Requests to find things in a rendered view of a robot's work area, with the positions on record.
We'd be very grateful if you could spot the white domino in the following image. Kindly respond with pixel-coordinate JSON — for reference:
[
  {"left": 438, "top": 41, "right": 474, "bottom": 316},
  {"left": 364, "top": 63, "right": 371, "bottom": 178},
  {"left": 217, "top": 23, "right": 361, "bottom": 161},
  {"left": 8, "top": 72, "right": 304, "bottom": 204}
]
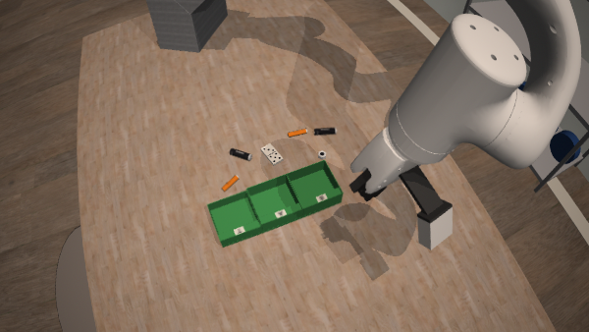
[{"left": 261, "top": 143, "right": 284, "bottom": 166}]

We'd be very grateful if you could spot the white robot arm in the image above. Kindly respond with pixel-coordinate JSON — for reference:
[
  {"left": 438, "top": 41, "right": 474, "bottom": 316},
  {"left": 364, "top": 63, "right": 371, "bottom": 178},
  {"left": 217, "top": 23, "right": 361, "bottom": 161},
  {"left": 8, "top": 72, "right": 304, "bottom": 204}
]
[{"left": 389, "top": 0, "right": 581, "bottom": 250}]

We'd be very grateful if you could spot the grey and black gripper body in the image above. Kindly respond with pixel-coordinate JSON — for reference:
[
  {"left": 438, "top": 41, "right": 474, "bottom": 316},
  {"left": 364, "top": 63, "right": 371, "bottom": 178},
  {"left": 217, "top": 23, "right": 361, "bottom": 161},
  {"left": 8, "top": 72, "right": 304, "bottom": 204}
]
[{"left": 350, "top": 125, "right": 427, "bottom": 194}]

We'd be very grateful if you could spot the green three-compartment tray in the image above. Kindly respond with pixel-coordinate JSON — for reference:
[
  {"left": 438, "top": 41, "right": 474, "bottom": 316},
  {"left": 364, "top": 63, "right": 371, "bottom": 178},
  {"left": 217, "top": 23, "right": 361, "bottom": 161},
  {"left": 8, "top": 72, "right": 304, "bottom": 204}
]
[{"left": 207, "top": 160, "right": 344, "bottom": 248}]

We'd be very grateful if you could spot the black aa battery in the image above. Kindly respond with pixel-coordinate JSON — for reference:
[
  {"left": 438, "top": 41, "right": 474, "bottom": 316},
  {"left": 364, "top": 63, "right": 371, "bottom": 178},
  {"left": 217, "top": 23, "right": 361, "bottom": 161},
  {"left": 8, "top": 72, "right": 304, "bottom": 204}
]
[
  {"left": 230, "top": 148, "right": 252, "bottom": 161},
  {"left": 314, "top": 128, "right": 337, "bottom": 135}
]

